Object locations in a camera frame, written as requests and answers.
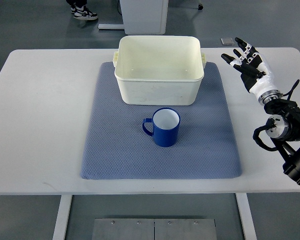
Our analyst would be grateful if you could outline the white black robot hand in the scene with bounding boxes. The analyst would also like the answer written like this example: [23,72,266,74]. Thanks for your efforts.
[221,37,282,106]

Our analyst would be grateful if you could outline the blue enamel mug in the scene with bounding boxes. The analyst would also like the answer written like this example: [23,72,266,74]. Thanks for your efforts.
[142,107,181,148]

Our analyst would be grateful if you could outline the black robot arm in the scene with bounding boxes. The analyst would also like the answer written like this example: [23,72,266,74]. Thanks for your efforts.
[252,80,300,185]

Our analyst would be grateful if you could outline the cream plastic box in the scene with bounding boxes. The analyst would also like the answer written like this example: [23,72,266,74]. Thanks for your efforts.
[112,35,206,106]

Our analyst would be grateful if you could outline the small grey floor plate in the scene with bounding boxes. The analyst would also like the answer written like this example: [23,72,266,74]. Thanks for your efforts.
[220,37,235,46]

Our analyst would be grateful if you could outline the white table leg right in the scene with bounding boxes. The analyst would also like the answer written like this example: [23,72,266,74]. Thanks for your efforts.
[235,193,257,240]

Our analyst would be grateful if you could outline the white table leg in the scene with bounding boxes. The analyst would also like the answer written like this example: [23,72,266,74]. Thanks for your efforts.
[52,194,73,240]
[235,193,257,240]

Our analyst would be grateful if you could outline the blue textured mat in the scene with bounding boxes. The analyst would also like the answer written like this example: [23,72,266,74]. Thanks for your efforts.
[79,61,243,181]

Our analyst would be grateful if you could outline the person leg dark trousers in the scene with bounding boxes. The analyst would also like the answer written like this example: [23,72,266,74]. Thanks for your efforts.
[66,0,87,8]

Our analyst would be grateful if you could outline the grey metal floor plate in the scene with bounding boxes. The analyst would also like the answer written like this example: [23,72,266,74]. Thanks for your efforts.
[92,218,217,240]

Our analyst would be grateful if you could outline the white table leg left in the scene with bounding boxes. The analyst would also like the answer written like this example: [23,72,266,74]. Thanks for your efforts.
[52,194,73,240]

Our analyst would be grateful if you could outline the white pedestal cabinet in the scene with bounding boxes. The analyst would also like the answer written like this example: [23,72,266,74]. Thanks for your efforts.
[98,0,169,35]

